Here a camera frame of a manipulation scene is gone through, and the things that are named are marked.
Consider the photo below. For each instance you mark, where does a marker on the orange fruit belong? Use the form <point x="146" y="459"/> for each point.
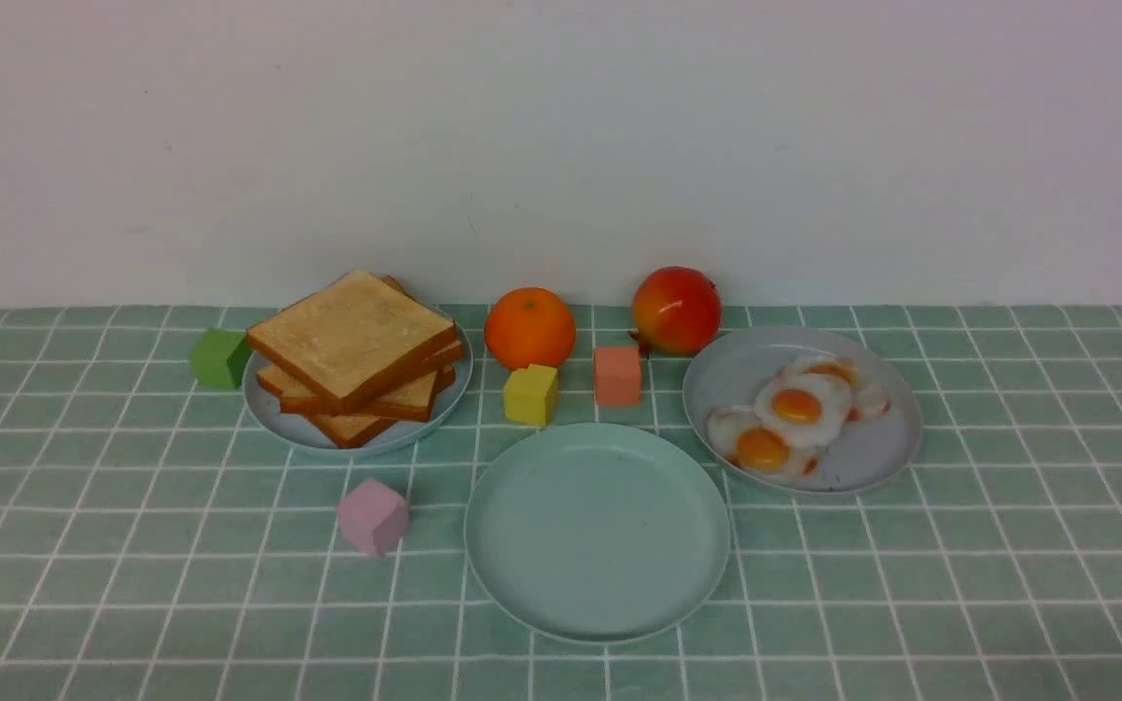
<point x="530" y="326"/>

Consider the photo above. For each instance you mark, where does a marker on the yellow cube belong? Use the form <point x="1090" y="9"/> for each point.
<point x="530" y="395"/>

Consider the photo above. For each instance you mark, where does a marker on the salmon pink cube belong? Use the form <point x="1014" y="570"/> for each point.
<point x="618" y="375"/>

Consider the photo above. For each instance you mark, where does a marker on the red apple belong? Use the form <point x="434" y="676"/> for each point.
<point x="677" y="311"/>

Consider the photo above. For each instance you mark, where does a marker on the grey egg plate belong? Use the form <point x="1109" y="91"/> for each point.
<point x="734" y="368"/>

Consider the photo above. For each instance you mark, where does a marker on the teal centre plate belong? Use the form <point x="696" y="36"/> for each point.
<point x="597" y="534"/>

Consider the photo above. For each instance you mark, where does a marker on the light blue bread plate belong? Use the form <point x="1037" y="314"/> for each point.
<point x="302" y="435"/>

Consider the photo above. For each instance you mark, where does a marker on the green cube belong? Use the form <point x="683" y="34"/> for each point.
<point x="218" y="358"/>

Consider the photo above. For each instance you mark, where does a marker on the green checkered tablecloth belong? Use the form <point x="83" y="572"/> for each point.
<point x="156" y="543"/>

